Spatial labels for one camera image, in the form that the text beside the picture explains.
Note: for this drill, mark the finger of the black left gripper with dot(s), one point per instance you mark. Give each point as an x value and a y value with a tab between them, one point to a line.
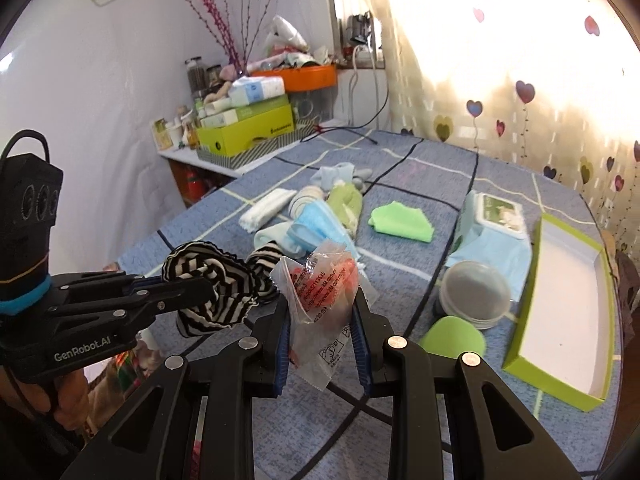
103	285
139	311

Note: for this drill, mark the green round lid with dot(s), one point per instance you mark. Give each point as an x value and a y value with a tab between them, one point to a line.
451	337

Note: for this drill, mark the white side shelf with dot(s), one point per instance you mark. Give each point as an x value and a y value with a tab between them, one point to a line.
189	157

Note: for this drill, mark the pink dried flower branches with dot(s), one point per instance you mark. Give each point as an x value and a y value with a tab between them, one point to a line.
216	18

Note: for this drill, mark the striped black white tray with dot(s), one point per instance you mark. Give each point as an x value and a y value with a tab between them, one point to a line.
260	149

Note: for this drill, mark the light blue cloth under wipes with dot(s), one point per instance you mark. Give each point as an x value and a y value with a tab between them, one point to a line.
509	255

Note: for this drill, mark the green lime shallow box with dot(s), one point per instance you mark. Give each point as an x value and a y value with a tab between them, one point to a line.
564	340

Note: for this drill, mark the orange plastic bin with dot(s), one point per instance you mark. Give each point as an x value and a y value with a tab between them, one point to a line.
302	79

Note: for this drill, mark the green white flat box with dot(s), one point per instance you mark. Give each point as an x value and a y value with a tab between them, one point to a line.
222	114

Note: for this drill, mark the black white striped cloth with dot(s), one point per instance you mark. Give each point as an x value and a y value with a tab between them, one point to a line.
234	286

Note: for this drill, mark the white folded cloth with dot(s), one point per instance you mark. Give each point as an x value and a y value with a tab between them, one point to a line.
265	209

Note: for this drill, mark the light blue face mask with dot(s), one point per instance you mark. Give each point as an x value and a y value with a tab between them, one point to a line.
317	223

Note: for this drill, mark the bright green folded cloth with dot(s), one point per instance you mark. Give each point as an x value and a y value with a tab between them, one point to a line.
397	219

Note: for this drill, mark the clear plastic bag red print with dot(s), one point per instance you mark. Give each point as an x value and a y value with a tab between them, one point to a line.
320	293

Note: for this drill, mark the wet wipes pack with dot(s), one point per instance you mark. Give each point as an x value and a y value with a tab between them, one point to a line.
490	214

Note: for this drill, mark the beige rolled sock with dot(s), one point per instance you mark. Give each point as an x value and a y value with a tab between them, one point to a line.
307	195

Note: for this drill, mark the dark glass jar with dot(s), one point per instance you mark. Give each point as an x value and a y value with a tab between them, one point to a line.
197	75

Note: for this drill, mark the yellow green cardboard box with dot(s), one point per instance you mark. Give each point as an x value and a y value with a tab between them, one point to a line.
241	136

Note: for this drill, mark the green animal print sock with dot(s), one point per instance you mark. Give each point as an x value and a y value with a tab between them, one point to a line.
345	200

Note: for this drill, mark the grey light blue sock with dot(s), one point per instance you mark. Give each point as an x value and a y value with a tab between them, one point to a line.
328	176

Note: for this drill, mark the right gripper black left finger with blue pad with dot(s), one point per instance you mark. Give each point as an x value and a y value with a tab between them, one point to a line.
194	419

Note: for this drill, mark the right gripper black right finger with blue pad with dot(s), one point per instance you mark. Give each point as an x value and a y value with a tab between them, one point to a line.
492	433

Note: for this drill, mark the blue white tissue pack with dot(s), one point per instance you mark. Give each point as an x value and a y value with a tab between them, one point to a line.
249	90

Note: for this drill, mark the round translucent plastic container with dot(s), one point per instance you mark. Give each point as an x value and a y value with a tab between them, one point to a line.
475	292

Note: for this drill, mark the person's left hand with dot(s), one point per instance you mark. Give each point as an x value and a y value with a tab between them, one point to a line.
73	403

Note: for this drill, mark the heart pattern curtain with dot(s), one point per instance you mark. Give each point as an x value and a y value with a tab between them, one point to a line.
551	85

